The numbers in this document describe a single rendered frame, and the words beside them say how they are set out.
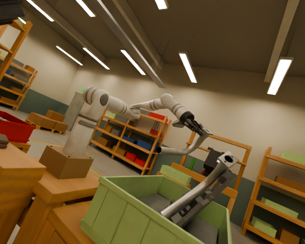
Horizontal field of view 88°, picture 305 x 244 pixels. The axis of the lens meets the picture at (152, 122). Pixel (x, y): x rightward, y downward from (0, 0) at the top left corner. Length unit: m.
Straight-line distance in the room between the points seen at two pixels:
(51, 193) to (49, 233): 0.12
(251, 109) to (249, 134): 0.83
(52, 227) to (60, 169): 0.20
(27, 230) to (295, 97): 6.17
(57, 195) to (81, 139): 0.24
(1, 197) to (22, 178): 0.06
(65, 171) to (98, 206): 0.24
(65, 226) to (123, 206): 0.20
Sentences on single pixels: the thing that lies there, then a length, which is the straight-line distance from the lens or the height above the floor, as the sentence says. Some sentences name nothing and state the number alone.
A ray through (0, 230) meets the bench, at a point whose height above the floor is 0.69.
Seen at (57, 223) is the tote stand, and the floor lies 0.77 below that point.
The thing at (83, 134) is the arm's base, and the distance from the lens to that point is 0.78.
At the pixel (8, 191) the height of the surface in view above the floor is 0.82.
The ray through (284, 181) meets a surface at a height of 1.51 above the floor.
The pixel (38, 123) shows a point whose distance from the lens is 7.02.
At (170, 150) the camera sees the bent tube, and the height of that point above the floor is 1.13.
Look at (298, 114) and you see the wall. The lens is 6.01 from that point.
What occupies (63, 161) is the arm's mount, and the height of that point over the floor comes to 0.92.
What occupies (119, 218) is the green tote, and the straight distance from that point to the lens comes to 0.55.
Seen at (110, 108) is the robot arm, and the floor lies 1.21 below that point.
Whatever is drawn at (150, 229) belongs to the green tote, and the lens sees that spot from 0.51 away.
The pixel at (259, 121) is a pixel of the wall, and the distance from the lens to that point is 5.77.
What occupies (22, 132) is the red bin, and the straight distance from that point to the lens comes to 1.32.
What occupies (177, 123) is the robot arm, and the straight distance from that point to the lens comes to 0.87.
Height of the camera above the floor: 1.13
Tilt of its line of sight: 7 degrees up
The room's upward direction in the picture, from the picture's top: 23 degrees clockwise
